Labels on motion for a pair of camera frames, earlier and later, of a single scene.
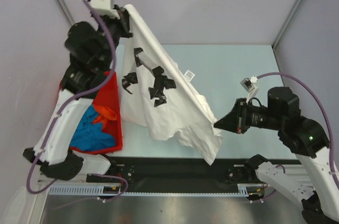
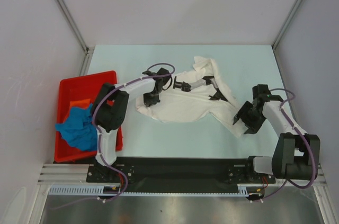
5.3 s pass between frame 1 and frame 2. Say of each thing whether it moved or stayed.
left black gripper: moved
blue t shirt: stayed
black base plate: stayed
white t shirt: moved
